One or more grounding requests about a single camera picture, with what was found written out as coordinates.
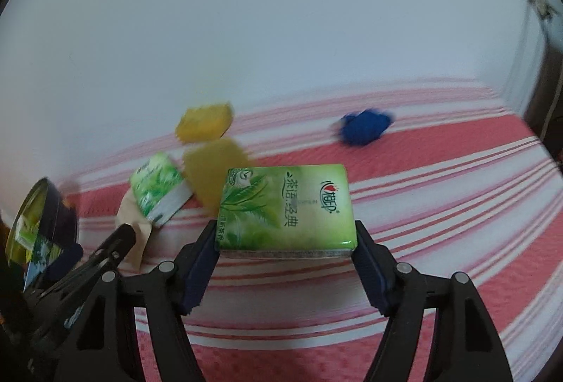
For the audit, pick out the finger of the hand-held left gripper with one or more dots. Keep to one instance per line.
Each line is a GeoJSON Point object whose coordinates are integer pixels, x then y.
{"type": "Point", "coordinates": [115, 243]}
{"type": "Point", "coordinates": [66, 261]}

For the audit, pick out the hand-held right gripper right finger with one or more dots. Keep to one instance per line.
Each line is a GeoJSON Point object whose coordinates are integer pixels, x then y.
{"type": "Point", "coordinates": [374, 276]}

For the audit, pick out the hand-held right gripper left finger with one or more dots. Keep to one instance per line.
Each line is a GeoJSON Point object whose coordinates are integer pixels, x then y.
{"type": "Point", "coordinates": [200, 272]}

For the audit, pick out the white tissue pack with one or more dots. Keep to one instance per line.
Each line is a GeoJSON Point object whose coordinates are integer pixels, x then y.
{"type": "Point", "coordinates": [132, 234]}

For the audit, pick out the round metal tin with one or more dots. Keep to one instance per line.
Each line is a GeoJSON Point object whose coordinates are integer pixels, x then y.
{"type": "Point", "coordinates": [39, 214]}

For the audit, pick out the green tissue pack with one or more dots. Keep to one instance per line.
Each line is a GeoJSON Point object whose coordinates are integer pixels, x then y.
{"type": "Point", "coordinates": [286, 210]}
{"type": "Point", "coordinates": [158, 188]}

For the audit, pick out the yellow sponge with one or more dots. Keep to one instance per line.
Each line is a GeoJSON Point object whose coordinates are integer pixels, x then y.
{"type": "Point", "coordinates": [204, 122]}
{"type": "Point", "coordinates": [215, 170]}

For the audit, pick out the blue cloth ball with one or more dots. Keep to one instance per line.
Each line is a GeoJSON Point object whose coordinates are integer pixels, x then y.
{"type": "Point", "coordinates": [363, 126]}

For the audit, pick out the red striped tablecloth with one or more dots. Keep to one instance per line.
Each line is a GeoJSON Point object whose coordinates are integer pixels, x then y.
{"type": "Point", "coordinates": [440, 153]}

